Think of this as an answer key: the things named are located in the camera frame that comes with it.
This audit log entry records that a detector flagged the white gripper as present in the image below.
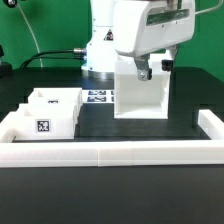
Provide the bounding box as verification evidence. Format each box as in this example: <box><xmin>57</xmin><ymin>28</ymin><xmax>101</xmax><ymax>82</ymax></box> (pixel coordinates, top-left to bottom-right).
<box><xmin>113</xmin><ymin>0</ymin><xmax>195</xmax><ymax>81</ymax></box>

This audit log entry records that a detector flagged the white drawer cabinet frame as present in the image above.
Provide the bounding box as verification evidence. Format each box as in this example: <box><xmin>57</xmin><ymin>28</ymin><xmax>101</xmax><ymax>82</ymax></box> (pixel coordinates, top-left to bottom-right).
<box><xmin>114</xmin><ymin>53</ymin><xmax>171</xmax><ymax>119</ymax></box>

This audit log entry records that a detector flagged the white front drawer box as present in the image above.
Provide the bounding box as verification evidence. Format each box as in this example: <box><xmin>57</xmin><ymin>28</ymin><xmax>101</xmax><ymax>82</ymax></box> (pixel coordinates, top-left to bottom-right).
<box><xmin>16</xmin><ymin>104</ymin><xmax>77</xmax><ymax>140</ymax></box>

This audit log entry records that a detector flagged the white drawer box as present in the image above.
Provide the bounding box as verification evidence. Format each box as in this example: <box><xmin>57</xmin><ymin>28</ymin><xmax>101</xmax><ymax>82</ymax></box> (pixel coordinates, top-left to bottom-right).
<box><xmin>28</xmin><ymin>87</ymin><xmax>83</xmax><ymax>114</ymax></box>
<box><xmin>16</xmin><ymin>104</ymin><xmax>77</xmax><ymax>140</ymax></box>

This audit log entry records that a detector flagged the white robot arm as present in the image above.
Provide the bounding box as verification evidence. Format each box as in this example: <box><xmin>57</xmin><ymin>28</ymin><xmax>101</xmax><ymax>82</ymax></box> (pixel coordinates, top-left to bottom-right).
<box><xmin>82</xmin><ymin>0</ymin><xmax>196</xmax><ymax>80</ymax></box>

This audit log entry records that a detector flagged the white rear drawer box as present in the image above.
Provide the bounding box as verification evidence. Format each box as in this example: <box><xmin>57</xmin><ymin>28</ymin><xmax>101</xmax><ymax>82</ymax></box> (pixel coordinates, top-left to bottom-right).
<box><xmin>28</xmin><ymin>87</ymin><xmax>83</xmax><ymax>114</ymax></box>

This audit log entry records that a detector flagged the white fiducial marker sheet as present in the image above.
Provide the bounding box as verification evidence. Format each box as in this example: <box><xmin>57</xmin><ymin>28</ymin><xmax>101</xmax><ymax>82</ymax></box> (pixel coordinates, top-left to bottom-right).
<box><xmin>82</xmin><ymin>90</ymin><xmax>114</xmax><ymax>103</ymax></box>

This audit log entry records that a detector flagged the white U-shaped border fence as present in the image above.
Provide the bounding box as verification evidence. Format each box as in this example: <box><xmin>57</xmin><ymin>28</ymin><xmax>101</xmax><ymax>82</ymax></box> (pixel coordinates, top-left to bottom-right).
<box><xmin>0</xmin><ymin>109</ymin><xmax>224</xmax><ymax>168</ymax></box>

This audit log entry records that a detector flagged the black device at left edge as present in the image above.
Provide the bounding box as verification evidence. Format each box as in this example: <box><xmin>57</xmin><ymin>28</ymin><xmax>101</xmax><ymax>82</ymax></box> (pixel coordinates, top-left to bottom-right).
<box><xmin>0</xmin><ymin>45</ymin><xmax>13</xmax><ymax>77</ymax></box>

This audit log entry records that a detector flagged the black cable with connector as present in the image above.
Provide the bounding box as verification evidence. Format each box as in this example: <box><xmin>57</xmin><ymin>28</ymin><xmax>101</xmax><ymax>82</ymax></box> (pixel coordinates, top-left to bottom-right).
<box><xmin>19</xmin><ymin>47</ymin><xmax>88</xmax><ymax>69</ymax></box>

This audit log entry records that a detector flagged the thin white cable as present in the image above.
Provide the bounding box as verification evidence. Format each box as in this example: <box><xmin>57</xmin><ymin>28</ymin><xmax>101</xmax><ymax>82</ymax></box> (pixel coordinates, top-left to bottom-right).
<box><xmin>15</xmin><ymin>2</ymin><xmax>44</xmax><ymax>68</ymax></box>

